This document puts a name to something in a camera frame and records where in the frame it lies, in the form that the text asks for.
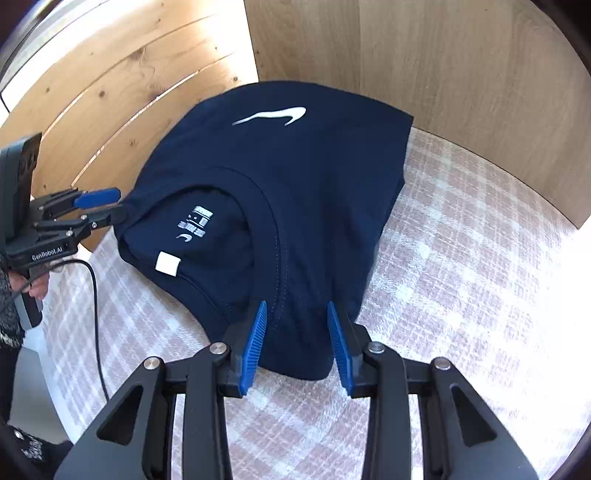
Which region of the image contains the left forearm dark sleeve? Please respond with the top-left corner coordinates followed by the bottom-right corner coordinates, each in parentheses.
top-left (0, 271), bottom-right (25, 350)

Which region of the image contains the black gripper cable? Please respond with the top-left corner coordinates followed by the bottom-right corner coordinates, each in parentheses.
top-left (45, 257), bottom-right (112, 402)

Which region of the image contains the navy blue t-shirt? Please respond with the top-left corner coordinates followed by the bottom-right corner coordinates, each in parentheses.
top-left (114, 81), bottom-right (413, 381)

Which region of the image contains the light wooden cabinet panel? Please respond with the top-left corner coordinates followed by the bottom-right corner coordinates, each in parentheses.
top-left (245, 1), bottom-right (590, 226)

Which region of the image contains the pine wood slat board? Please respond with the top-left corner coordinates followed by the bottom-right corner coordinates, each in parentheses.
top-left (0, 0), bottom-right (260, 252)

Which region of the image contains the pink plaid table cloth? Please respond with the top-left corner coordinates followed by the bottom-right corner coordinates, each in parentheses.
top-left (43, 130), bottom-right (590, 479)

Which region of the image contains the left hand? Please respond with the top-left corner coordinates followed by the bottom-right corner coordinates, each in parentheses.
top-left (8, 271), bottom-right (50, 301)

